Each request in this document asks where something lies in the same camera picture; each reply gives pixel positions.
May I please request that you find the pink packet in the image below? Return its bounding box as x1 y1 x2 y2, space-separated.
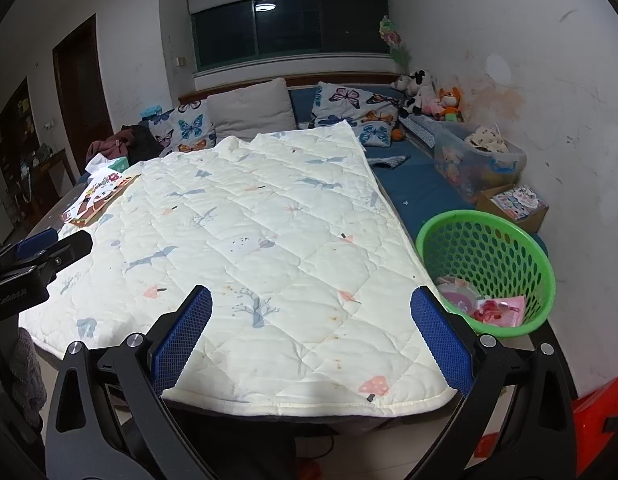
489 295 527 327

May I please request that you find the white quilted blanket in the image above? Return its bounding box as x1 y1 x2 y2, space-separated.
19 124 462 405

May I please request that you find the person's left forearm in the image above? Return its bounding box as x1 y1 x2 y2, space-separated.
0 325 47 431

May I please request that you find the dark wooden door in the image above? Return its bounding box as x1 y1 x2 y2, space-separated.
51 14 112 161

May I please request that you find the paper flower wall decoration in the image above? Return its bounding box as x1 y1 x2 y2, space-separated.
379 15 410 66

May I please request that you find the dark window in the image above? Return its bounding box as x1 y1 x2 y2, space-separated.
191 0 390 71

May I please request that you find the clear plastic storage box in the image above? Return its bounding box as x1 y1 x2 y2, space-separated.
434 122 527 203

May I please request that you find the spotted cloth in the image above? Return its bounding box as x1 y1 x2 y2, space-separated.
464 126 510 153

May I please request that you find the red plastic stool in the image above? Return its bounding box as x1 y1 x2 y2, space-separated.
476 377 618 476

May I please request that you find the green plastic basket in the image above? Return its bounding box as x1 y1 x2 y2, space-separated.
415 210 557 337

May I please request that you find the beige pillow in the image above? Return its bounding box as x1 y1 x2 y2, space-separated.
206 77 297 143

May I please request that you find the pile of dark clothes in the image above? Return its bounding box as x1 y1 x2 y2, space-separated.
86 125 165 166

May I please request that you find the orange fox plush toy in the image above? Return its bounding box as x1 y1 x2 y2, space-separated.
436 86 464 122

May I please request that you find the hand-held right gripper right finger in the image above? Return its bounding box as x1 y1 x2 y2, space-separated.
410 285 576 480

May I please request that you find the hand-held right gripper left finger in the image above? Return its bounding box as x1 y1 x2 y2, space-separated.
45 285 213 480

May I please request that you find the cow plush toy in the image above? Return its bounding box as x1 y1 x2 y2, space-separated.
391 70 437 115

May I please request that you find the dark wooden shelf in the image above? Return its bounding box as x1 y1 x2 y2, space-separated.
0 77 32 221

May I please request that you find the cartoon picture book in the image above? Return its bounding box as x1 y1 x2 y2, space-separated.
61 172 142 226

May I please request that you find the cartoon sticker book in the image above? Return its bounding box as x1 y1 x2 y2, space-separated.
492 186 542 221

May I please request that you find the butterfly print pillow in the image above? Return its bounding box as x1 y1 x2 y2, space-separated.
309 81 402 148
144 100 217 157

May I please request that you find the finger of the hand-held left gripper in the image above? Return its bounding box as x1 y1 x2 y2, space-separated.
0 227 60 263
0 231 93 286

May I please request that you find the blue mattress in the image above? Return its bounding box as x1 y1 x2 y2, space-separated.
289 85 547 256

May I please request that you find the cardboard box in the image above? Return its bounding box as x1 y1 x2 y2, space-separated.
476 185 549 233

